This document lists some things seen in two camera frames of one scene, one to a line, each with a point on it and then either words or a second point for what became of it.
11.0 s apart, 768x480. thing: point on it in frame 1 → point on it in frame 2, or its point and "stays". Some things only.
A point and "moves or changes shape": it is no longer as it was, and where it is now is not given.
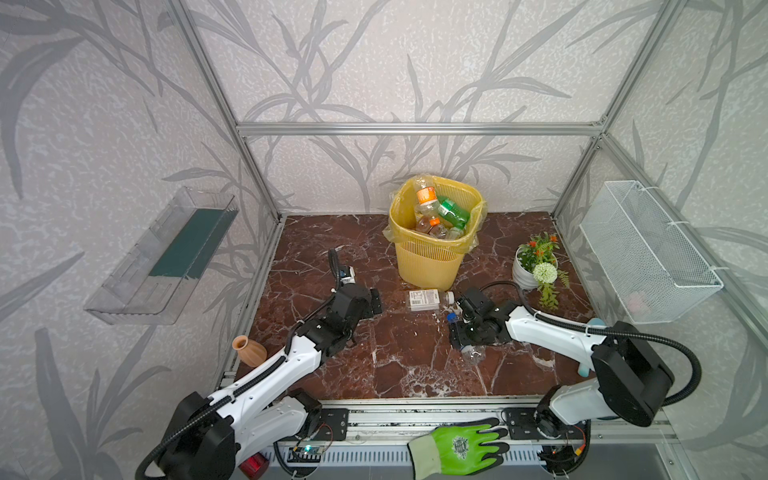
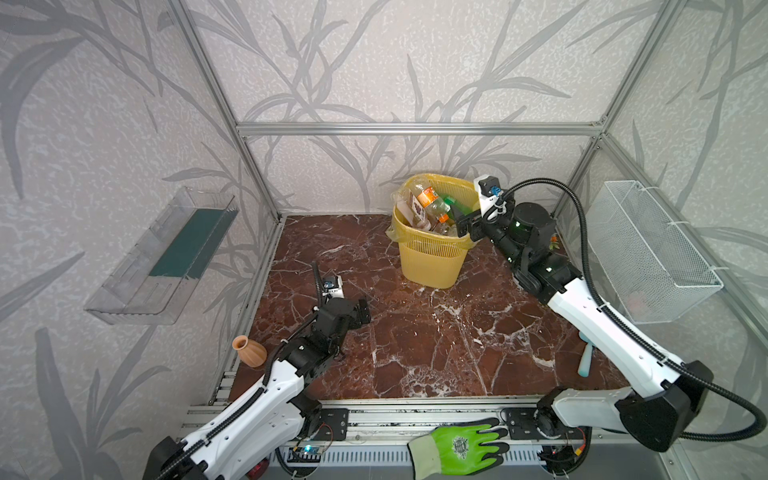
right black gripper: x=463 y=318 → x=472 y=223
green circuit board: x=305 y=454 stays
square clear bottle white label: x=426 y=300 → x=411 y=209
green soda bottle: x=455 y=216 moves or changes shape
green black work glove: x=458 y=448 stays
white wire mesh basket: x=654 y=271 stays
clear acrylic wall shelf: x=148 y=282 stays
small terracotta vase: x=253 y=354 stays
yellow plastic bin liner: x=402 y=213 stays
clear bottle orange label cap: x=427 y=204 moves or changes shape
